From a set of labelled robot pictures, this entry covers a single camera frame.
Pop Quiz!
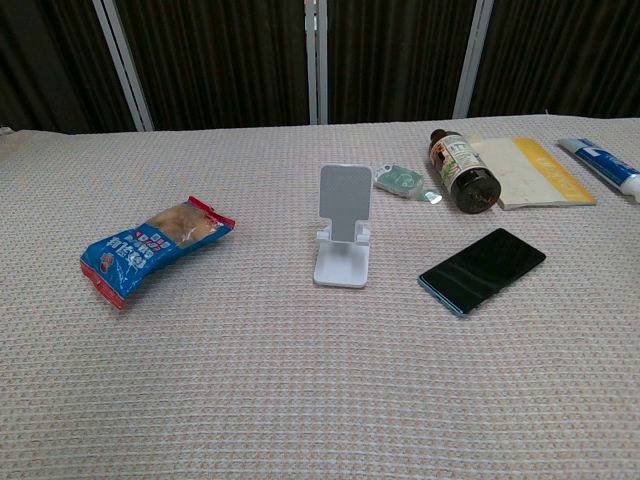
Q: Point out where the black smartphone with teal edge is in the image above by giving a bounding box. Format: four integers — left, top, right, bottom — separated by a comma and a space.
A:
417, 227, 547, 319

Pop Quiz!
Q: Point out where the white phone stand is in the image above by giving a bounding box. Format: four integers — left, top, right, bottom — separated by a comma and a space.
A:
313, 164, 374, 290

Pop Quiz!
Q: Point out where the blue red snack bag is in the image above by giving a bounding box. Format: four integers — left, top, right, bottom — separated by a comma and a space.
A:
80, 195, 237, 311

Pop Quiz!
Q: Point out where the blue white toothpaste tube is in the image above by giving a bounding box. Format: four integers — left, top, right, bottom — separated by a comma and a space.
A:
557, 137, 640, 203

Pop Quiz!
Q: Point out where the small green white sachet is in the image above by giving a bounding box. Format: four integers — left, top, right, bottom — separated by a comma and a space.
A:
373, 163, 443, 206

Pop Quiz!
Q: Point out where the white yellow notebook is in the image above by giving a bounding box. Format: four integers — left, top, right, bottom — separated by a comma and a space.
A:
467, 136, 598, 212

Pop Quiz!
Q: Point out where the dark brown glass bottle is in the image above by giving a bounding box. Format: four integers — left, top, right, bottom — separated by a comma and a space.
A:
429, 128, 502, 215

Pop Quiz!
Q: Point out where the grey folding screen frame post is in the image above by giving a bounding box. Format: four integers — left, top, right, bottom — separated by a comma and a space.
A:
92, 0, 155, 133
452, 0, 495, 120
304, 0, 330, 126

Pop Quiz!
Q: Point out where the beige woven tablecloth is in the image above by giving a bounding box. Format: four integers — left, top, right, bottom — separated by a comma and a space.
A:
0, 113, 640, 480

